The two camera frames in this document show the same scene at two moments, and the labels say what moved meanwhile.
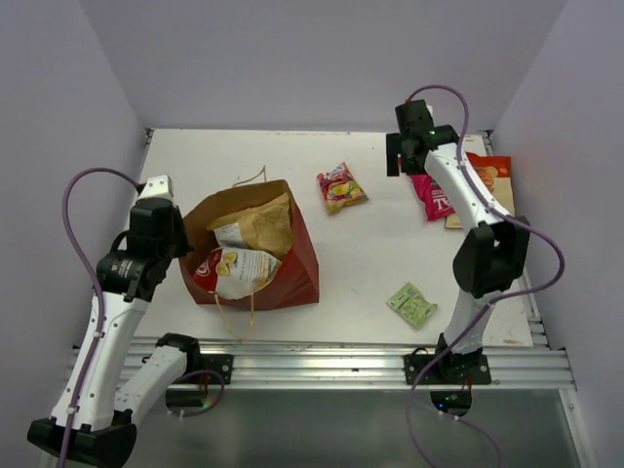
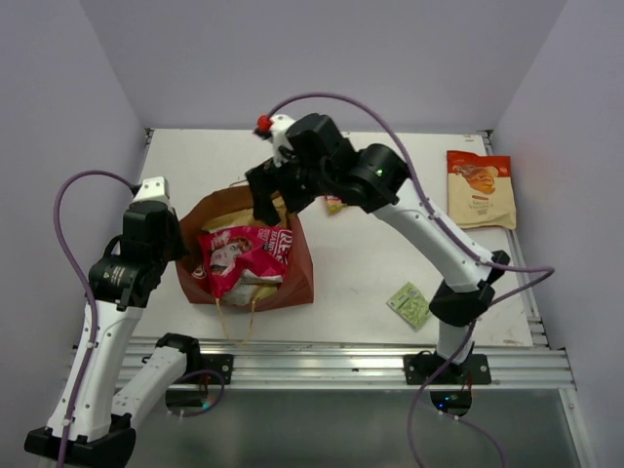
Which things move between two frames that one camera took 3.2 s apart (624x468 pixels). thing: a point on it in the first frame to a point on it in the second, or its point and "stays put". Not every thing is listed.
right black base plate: (471, 369) stays put
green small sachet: (412, 306) stays put
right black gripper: (392, 161) to (266, 177)
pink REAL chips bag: (435, 206) to (226, 249)
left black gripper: (176, 220) stays put
